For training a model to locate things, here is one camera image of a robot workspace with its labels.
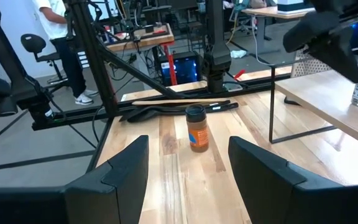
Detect light wooden desk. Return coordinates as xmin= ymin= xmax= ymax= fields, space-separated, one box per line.
xmin=241 ymin=5 xmax=316 ymax=52

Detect orange label spice jar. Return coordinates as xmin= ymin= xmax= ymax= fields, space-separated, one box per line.
xmin=185 ymin=104 xmax=210 ymax=153

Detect red clamp handle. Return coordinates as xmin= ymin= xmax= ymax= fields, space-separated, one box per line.
xmin=233 ymin=68 xmax=247 ymax=81

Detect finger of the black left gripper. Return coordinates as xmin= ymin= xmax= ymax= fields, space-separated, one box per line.
xmin=283 ymin=11 xmax=344 ymax=53
xmin=306 ymin=21 xmax=358 ymax=83

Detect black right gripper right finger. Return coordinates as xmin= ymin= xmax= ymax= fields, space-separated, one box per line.
xmin=227 ymin=136 xmax=347 ymax=224

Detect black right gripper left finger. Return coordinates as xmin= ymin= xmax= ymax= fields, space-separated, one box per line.
xmin=63 ymin=134 xmax=150 ymax=224

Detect red workbench leg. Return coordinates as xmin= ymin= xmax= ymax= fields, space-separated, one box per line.
xmin=162 ymin=45 xmax=178 ymax=86

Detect black slotted turner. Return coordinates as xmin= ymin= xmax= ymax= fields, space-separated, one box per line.
xmin=119 ymin=99 xmax=232 ymax=123

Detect black office chair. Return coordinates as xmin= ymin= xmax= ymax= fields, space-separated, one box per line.
xmin=20 ymin=33 xmax=70 ymax=86

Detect white hanging cable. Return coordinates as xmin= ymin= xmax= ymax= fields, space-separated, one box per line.
xmin=250 ymin=15 xmax=275 ymax=67

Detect wooden background workbench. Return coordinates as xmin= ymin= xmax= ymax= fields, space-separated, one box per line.
xmin=103 ymin=22 xmax=176 ymax=54

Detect white rag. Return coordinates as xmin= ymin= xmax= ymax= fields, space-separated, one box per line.
xmin=229 ymin=49 xmax=248 ymax=60

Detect metal box grater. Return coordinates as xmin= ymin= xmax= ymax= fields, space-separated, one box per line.
xmin=290 ymin=49 xmax=334 ymax=78

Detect computer tower blue lights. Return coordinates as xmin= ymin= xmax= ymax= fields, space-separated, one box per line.
xmin=157 ymin=51 xmax=202 ymax=87

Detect wooden shelf black metal legs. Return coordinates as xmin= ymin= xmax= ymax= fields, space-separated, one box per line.
xmin=268 ymin=58 xmax=358 ymax=153

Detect black aluminium rig frame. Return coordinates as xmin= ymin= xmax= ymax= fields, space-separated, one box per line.
xmin=0 ymin=0 xmax=293 ymax=174

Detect person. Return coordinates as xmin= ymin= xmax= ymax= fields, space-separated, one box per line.
xmin=31 ymin=0 xmax=99 ymax=106

